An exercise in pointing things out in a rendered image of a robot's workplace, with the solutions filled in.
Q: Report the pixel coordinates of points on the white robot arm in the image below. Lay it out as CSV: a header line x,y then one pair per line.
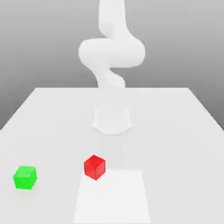
x,y
112,52

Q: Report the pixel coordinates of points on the small red cube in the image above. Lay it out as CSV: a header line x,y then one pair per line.
x,y
94,167

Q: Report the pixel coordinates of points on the small green cube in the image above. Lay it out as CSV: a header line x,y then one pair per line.
x,y
25,178

